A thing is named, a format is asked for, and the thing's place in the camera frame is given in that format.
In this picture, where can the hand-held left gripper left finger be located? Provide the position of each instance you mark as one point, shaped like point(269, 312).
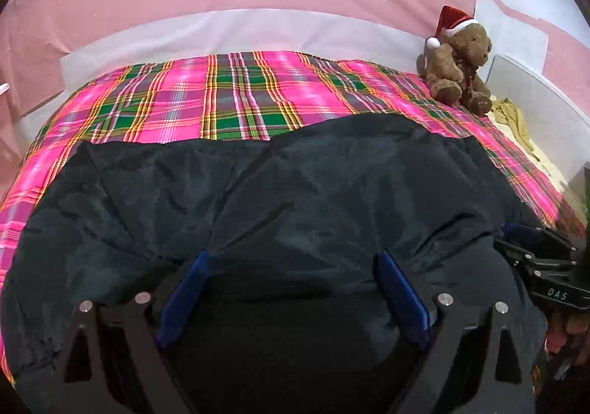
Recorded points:
point(182, 303)

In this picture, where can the white plastic bar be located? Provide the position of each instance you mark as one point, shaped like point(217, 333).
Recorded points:
point(4, 87)

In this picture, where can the person's right hand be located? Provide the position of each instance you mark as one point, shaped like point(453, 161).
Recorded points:
point(569, 331)

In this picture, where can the white board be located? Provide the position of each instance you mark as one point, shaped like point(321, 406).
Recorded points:
point(539, 105)

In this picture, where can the black puffer jacket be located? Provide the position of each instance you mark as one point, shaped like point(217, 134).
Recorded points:
point(276, 193)

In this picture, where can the yellow cloth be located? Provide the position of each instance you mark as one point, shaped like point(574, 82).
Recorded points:
point(511, 117)

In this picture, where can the pink green plaid blanket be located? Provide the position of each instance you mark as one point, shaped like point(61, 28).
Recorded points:
point(221, 91)

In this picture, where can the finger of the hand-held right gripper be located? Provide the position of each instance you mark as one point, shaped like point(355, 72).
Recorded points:
point(530, 259)
point(530, 235)

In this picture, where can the brown teddy bear, santa hat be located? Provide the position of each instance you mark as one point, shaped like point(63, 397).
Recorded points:
point(454, 63)

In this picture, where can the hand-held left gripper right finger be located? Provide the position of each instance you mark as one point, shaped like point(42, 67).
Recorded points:
point(402, 299)

